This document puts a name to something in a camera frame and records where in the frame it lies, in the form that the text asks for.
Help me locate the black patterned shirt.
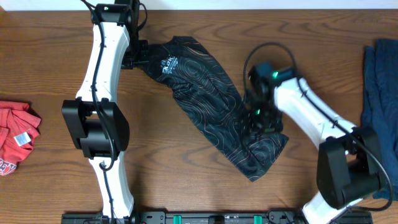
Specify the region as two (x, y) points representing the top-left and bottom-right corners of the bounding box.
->
(143, 36), (289, 182)

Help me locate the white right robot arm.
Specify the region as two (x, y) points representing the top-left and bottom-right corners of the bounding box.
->
(247, 62), (391, 223)

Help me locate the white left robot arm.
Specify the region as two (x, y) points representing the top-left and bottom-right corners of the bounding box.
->
(62, 0), (148, 223)

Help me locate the navy blue garment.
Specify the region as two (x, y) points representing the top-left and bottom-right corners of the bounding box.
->
(361, 39), (397, 201)

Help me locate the red crumpled shirt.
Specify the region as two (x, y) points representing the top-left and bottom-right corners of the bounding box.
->
(1, 101), (41, 176)

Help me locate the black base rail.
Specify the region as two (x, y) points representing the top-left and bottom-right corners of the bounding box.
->
(61, 210), (373, 224)

